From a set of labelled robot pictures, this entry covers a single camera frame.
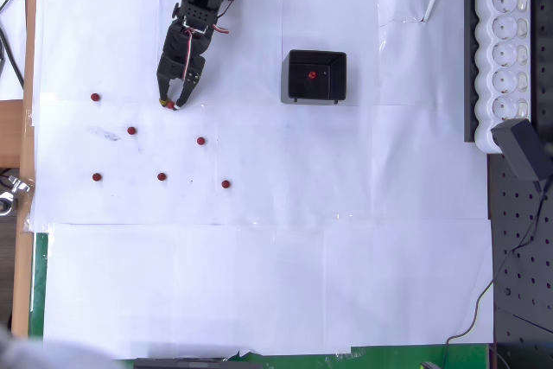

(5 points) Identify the white power strip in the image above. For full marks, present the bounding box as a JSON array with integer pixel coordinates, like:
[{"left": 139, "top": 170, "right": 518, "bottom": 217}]
[{"left": 474, "top": 0, "right": 532, "bottom": 155}]

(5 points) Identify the flat black device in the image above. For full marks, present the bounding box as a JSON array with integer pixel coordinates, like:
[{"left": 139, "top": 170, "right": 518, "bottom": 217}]
[{"left": 132, "top": 357, "right": 264, "bottom": 369}]

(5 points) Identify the silver metal clamp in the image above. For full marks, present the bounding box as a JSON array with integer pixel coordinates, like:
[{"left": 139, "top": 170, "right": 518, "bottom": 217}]
[{"left": 6, "top": 174, "right": 34, "bottom": 194}]

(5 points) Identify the brown wooden board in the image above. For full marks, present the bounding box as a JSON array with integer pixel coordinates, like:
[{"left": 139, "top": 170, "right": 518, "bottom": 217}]
[{"left": 0, "top": 0, "right": 39, "bottom": 338}]

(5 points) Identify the black square bin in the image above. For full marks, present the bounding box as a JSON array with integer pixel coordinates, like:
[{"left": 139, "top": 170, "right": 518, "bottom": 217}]
[{"left": 280, "top": 48, "right": 348, "bottom": 105}]

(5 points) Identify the white paper table cover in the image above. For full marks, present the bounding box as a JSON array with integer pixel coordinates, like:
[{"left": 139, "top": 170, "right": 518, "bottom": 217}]
[{"left": 28, "top": 0, "right": 496, "bottom": 361}]

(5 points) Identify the black power adapter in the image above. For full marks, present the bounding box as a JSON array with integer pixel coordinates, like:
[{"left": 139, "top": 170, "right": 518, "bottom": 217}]
[{"left": 491, "top": 118, "right": 548, "bottom": 183}]

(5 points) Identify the black pegboard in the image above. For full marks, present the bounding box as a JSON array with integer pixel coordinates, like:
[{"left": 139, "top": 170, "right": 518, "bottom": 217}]
[{"left": 486, "top": 0, "right": 553, "bottom": 369}]

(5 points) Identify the black shelf rail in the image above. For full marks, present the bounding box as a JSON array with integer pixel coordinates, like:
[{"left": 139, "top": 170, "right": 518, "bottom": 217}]
[{"left": 463, "top": 0, "right": 480, "bottom": 143}]

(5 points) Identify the blurred grey object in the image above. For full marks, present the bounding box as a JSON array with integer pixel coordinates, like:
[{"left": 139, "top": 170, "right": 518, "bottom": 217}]
[{"left": 0, "top": 324, "right": 120, "bottom": 369}]

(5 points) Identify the green cutting mat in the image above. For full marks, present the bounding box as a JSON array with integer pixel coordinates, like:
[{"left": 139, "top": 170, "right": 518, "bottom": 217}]
[{"left": 28, "top": 232, "right": 493, "bottom": 369}]

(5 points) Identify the dark ribbed panel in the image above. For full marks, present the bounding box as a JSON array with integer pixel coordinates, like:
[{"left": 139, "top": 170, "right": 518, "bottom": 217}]
[{"left": 0, "top": 213, "right": 22, "bottom": 327}]

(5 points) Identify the thin black adapter cable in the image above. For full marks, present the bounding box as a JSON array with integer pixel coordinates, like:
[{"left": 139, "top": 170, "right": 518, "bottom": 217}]
[{"left": 441, "top": 178, "right": 549, "bottom": 369}]

